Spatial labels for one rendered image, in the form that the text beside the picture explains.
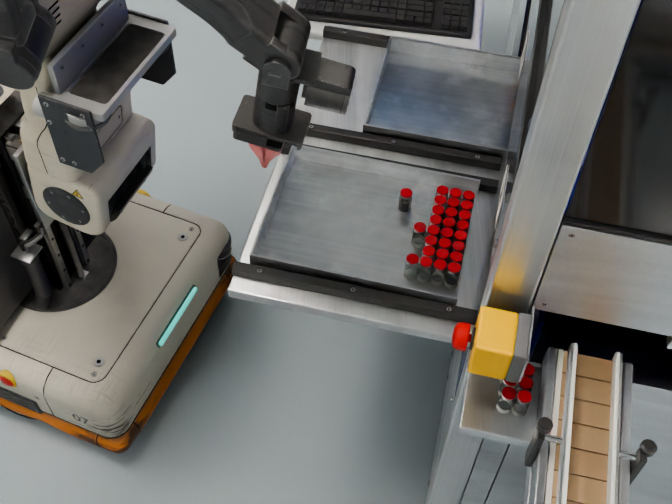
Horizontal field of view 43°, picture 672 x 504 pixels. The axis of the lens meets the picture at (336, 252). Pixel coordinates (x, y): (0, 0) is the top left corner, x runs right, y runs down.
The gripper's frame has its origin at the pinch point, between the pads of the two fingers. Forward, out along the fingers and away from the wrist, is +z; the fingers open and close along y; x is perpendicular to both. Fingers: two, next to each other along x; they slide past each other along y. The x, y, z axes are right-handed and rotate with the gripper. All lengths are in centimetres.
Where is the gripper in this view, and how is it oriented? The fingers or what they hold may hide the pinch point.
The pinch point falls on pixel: (265, 161)
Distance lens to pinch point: 130.5
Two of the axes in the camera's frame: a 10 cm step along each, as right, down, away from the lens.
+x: 2.2, -7.7, 5.9
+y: 9.6, 2.8, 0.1
